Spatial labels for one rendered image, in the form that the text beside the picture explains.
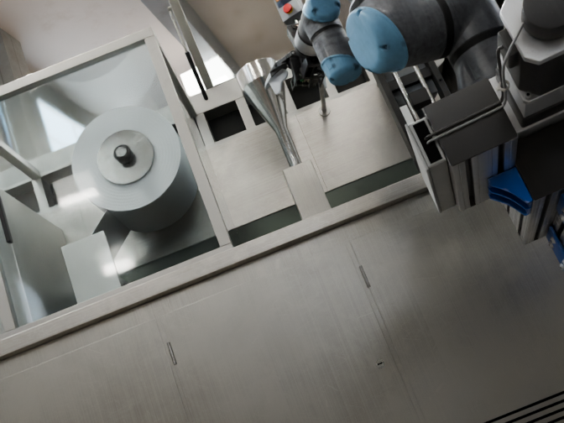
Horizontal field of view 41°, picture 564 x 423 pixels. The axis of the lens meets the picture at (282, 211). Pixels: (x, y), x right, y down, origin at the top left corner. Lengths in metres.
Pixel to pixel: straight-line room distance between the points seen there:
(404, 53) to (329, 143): 1.27
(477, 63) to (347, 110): 1.30
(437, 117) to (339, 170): 1.52
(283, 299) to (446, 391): 0.43
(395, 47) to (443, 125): 0.32
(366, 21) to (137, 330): 0.96
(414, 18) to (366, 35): 0.08
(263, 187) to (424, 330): 0.93
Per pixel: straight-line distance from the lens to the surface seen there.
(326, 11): 1.60
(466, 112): 0.99
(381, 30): 1.27
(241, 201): 2.50
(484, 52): 1.32
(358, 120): 2.56
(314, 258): 1.81
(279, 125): 2.31
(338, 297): 1.79
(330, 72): 1.58
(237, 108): 2.70
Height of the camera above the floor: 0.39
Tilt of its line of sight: 18 degrees up
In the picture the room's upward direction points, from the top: 22 degrees counter-clockwise
